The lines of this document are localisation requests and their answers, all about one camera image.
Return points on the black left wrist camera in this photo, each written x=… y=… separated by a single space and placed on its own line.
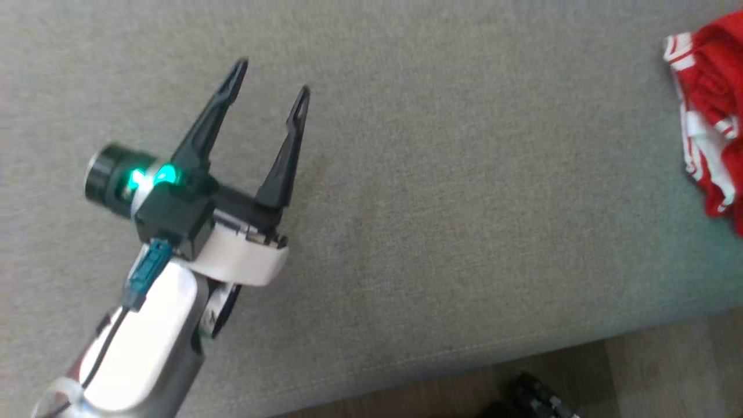
x=174 y=217

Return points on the grey fabric sofa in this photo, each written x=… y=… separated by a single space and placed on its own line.
x=464 y=203

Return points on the red white sports shorts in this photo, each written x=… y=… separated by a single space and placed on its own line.
x=717 y=104

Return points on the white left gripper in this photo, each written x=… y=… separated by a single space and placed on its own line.
x=244 y=255

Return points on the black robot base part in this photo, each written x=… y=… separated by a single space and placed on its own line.
x=534 y=397

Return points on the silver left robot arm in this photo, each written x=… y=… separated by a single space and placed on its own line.
x=151 y=342

